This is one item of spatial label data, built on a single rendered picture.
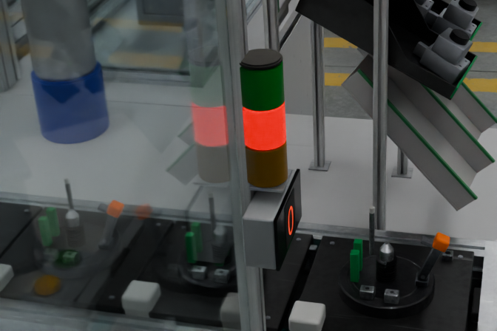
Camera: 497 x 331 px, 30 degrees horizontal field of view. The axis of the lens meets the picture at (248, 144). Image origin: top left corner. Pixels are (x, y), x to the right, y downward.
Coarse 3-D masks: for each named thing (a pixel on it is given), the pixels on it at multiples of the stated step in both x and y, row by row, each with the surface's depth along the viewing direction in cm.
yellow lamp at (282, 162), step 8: (248, 152) 107; (256, 152) 106; (264, 152) 106; (272, 152) 106; (280, 152) 107; (248, 160) 107; (256, 160) 107; (264, 160) 106; (272, 160) 106; (280, 160) 107; (248, 168) 108; (256, 168) 107; (264, 168) 107; (272, 168) 107; (280, 168) 108; (248, 176) 109; (256, 176) 108; (264, 176) 107; (272, 176) 107; (280, 176) 108; (256, 184) 108; (264, 184) 108; (272, 184) 108; (280, 184) 109
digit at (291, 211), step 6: (288, 204) 111; (294, 204) 114; (288, 210) 111; (294, 210) 114; (288, 216) 111; (294, 216) 114; (288, 222) 111; (294, 222) 115; (288, 228) 112; (294, 228) 115; (288, 234) 112; (288, 240) 112
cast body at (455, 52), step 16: (448, 32) 144; (464, 32) 144; (416, 48) 147; (432, 48) 144; (448, 48) 143; (464, 48) 142; (432, 64) 145; (448, 64) 144; (464, 64) 145; (448, 80) 145
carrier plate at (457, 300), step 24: (336, 240) 149; (312, 264) 144; (336, 264) 143; (456, 264) 141; (312, 288) 138; (336, 288) 138; (456, 288) 136; (336, 312) 133; (432, 312) 132; (456, 312) 131
